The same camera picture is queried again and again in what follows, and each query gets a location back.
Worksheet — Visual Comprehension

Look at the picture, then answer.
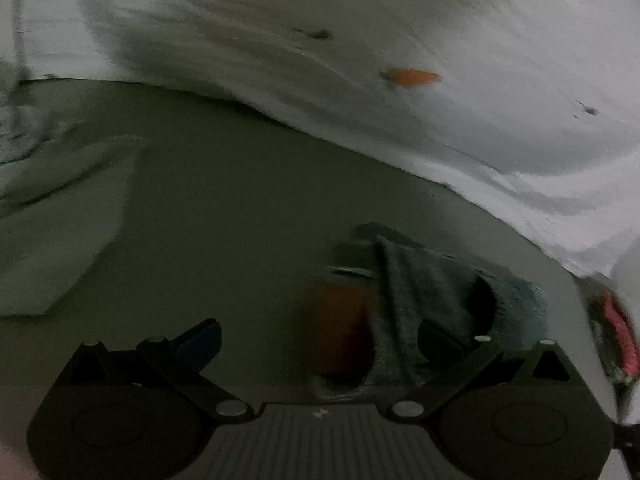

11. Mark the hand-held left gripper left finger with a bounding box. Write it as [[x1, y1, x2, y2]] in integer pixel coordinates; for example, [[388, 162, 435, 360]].
[[47, 317, 256, 420]]

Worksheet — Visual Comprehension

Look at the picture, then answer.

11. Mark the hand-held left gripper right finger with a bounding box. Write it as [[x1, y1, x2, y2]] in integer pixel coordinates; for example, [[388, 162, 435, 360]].
[[390, 318, 595, 419]]

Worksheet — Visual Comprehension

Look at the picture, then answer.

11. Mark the green and orange cloth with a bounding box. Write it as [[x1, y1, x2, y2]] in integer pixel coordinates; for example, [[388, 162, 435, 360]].
[[305, 222, 551, 402]]

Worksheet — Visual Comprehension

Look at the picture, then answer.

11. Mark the light grey garment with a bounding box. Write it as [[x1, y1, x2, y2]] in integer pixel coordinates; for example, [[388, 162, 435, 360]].
[[0, 135, 151, 318]]

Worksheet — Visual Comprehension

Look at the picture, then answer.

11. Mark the red checked garment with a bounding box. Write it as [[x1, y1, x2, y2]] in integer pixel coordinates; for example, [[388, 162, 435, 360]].
[[587, 290, 640, 386]]

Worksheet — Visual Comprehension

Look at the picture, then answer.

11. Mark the white carrot print sheet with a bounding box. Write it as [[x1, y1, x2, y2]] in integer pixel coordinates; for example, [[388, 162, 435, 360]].
[[15, 0, 640, 281]]

